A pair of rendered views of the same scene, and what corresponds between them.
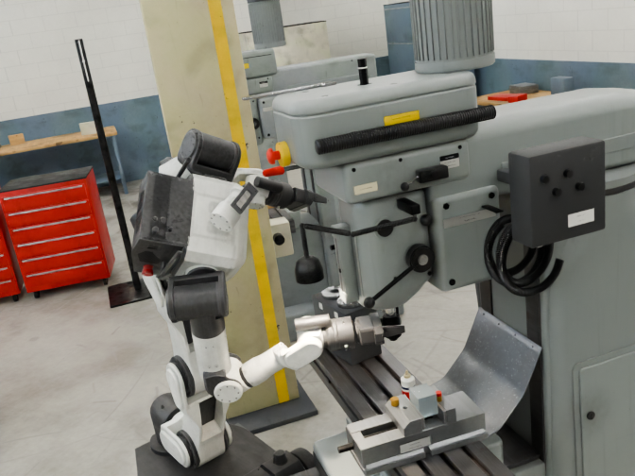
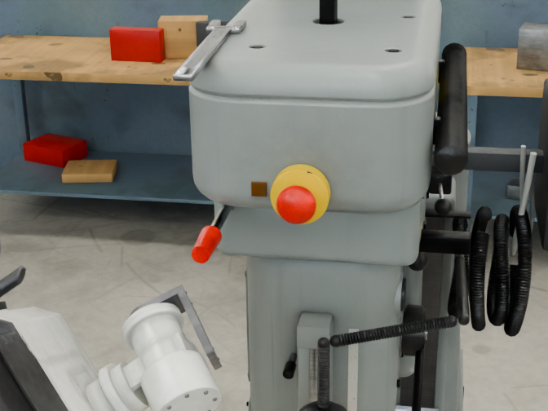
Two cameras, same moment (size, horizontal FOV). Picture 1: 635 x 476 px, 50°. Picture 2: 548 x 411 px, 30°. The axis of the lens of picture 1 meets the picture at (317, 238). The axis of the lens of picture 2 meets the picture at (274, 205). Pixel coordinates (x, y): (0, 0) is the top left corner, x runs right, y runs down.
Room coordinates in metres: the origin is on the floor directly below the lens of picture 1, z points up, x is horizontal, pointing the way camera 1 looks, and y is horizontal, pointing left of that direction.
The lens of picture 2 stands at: (1.22, 0.94, 2.15)
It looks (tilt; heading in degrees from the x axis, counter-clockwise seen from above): 22 degrees down; 296
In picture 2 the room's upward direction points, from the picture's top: 1 degrees counter-clockwise
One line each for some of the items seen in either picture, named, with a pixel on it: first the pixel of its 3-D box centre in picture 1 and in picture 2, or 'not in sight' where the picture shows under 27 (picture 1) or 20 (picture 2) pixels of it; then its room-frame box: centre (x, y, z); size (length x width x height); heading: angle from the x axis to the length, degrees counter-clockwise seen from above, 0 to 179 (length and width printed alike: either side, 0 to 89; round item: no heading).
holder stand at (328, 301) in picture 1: (346, 322); not in sight; (2.10, -0.05, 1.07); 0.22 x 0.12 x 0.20; 27
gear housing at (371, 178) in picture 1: (389, 163); (332, 174); (1.70, -0.21, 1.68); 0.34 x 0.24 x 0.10; 106
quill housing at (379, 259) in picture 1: (384, 244); (327, 331); (1.69, -0.17, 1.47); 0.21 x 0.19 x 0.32; 16
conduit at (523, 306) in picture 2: (514, 248); (473, 268); (1.58, -0.48, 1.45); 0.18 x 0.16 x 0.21; 106
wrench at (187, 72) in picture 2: (288, 91); (208, 47); (1.75, 0.02, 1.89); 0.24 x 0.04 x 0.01; 108
